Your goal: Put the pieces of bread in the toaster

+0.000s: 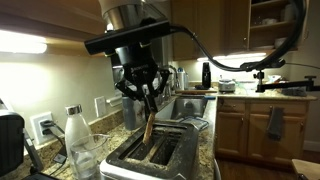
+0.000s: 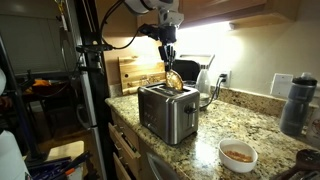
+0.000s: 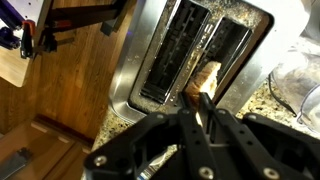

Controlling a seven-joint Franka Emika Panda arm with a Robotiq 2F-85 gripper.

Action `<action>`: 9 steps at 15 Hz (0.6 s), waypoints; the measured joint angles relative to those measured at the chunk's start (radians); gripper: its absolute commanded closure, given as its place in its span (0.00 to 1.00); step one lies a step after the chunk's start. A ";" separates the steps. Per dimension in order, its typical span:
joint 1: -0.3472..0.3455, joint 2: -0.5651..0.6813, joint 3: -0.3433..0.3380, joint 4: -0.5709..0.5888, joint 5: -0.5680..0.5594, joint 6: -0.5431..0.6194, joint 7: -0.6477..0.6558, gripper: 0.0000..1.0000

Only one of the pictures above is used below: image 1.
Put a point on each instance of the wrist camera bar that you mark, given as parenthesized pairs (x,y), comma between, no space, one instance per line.
(126,36)

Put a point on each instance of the white wall outlet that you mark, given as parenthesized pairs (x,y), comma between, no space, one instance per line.
(35,133)

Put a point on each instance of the dark folded cloth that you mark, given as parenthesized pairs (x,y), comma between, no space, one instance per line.
(293,91)

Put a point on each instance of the clear drinking glass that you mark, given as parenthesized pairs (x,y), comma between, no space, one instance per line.
(90,160)

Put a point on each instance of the small blue item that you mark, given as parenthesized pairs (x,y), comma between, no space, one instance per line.
(209,97)

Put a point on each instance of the kitchen window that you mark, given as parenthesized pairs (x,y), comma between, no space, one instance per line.
(162,63)

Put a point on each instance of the small white cup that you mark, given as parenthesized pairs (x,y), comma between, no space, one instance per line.
(269,21)

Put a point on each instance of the clear glass bottle silver cap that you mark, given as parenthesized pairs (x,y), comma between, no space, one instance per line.
(76,126)

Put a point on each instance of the chrome kitchen faucet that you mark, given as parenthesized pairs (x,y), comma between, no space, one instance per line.
(175,78)

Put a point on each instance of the wooden board by sink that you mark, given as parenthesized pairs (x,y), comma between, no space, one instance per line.
(196,91)

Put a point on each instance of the distant under-cabinet light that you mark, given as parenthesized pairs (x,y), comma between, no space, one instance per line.
(240,56)

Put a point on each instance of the white stacked cups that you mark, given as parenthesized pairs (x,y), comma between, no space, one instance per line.
(289,11)

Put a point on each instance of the wooden stool top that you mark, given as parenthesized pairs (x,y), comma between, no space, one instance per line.
(306,168)

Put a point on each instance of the under-cabinet light strip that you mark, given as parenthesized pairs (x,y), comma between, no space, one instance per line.
(20,43)

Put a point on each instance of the stainless steel toaster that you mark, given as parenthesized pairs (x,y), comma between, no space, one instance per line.
(190,150)

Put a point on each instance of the brown bread piece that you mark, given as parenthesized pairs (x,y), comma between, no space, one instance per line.
(149,128)

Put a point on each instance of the white switch plate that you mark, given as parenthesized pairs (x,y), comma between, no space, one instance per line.
(100,106)

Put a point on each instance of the tall black bottle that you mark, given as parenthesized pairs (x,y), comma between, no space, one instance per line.
(206,75)

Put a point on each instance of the clear plastic container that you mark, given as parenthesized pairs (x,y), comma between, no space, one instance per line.
(248,86)

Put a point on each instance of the grey sports bottle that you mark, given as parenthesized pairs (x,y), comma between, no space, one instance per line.
(128,116)

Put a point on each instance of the white printed sports bottle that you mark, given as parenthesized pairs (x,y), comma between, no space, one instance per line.
(139,111)

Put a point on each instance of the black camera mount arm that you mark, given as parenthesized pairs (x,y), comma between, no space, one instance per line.
(286,85)

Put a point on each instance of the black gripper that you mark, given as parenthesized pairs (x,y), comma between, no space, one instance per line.
(136,63)

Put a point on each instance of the white stacked bowls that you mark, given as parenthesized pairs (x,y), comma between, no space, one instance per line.
(282,41)

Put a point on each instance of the wooden base cabinet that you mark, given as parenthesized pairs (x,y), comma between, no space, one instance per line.
(293,133)

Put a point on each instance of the dark hanging towel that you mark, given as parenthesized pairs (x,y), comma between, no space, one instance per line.
(275,123)

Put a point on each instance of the small grey appliance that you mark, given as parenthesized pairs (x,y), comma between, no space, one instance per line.
(226,86)

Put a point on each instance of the open wooden shelf cabinet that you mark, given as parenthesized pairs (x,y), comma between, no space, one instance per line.
(255,25)

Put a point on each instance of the white soap bottle blue cap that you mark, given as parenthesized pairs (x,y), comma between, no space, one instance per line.
(181,80)

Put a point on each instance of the white stacked plates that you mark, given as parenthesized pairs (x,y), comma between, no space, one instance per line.
(263,47)

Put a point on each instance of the black exterior camera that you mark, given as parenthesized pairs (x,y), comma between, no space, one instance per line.
(263,64)

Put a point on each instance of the stainless steel sink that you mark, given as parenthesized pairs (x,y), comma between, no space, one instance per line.
(186,106)

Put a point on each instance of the black coffee maker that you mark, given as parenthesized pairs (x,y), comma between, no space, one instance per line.
(10,143)

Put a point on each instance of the white cylindrical roll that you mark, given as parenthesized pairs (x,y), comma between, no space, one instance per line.
(111,101)

